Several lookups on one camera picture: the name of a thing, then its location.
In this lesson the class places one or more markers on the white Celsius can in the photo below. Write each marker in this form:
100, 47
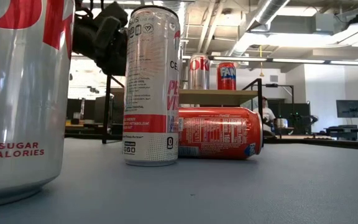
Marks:
148, 93

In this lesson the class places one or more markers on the silver Diet Coke can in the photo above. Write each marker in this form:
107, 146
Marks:
198, 73
23, 109

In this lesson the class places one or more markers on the red Fanta can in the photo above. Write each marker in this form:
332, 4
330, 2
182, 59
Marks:
226, 76
216, 133

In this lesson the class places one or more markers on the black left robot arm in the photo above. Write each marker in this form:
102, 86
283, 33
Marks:
82, 37

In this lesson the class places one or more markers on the black background robot arm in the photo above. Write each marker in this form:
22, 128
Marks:
303, 119

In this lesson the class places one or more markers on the person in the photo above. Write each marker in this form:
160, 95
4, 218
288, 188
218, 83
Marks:
266, 113

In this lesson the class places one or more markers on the blue-grey table mat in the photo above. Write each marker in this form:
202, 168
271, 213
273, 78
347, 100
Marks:
259, 193

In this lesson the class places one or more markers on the black computer monitor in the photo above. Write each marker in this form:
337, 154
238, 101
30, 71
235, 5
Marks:
350, 109

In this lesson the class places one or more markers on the dark desk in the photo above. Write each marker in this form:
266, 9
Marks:
346, 132

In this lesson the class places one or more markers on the wooden shelf with black frame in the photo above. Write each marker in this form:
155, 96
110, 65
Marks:
216, 97

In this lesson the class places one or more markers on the silver ceiling duct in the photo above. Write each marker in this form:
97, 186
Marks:
259, 15

